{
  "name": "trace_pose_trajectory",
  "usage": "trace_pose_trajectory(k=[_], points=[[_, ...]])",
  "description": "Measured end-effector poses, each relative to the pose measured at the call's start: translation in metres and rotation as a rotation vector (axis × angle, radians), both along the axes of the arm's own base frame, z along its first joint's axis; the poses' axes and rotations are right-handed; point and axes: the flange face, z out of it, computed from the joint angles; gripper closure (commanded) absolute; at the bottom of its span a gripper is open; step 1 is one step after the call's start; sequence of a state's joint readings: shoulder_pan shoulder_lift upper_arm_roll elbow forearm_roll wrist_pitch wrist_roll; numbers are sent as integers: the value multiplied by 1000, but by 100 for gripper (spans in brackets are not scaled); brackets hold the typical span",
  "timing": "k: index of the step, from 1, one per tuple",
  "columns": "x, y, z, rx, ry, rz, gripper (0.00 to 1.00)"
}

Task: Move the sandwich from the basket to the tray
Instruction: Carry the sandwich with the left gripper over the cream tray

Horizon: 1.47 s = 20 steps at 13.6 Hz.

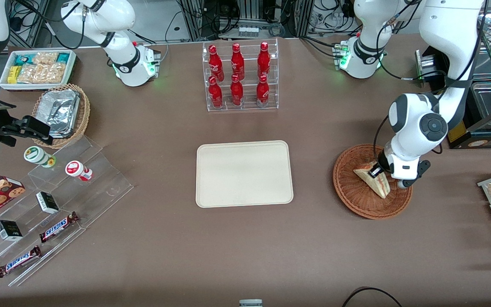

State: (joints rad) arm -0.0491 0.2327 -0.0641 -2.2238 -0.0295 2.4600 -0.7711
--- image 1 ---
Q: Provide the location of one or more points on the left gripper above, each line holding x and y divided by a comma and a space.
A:
382, 163

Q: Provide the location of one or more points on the triangle sandwich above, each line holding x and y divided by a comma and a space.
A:
371, 182

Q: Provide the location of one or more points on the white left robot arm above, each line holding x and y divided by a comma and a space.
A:
416, 123

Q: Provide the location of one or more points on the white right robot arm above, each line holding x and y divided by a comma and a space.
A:
122, 47

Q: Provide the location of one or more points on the round brown wicker basket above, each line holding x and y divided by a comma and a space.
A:
356, 200

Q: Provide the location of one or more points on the light wicker basket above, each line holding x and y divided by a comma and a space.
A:
84, 115

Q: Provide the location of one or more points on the beige rectangular serving tray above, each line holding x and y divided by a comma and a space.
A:
245, 175

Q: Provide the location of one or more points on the green-lid yogurt cup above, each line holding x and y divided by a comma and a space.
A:
36, 155

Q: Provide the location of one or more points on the stacked foil containers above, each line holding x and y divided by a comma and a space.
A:
60, 111

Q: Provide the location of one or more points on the white snack bin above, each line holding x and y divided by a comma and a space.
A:
4, 85

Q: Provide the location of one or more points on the large clear cracker bag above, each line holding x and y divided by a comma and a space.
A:
41, 73

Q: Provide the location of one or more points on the yellow snack packet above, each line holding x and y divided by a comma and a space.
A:
13, 75

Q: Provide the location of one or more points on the red-lid yogurt cup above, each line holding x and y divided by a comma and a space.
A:
77, 169

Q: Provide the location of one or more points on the teal snack packet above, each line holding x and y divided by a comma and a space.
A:
63, 57
24, 58

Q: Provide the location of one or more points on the small clear cracker bag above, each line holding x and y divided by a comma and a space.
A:
46, 57

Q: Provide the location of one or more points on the small black box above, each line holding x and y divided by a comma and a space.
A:
47, 202
9, 230

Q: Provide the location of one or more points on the clear acrylic stepped stand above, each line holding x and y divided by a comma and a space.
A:
100, 192

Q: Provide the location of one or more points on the Snickers chocolate bar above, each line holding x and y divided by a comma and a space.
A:
18, 261
59, 227

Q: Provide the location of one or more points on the red cola bottle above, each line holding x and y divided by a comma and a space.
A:
264, 59
215, 94
236, 91
262, 91
215, 62
237, 62

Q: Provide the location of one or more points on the clear acrylic bottle rack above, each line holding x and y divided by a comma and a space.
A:
247, 106

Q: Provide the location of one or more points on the small grey device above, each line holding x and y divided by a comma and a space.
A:
250, 303

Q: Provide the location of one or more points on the white power strip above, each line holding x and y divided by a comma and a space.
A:
249, 30

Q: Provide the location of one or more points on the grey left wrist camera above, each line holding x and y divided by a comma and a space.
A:
409, 182

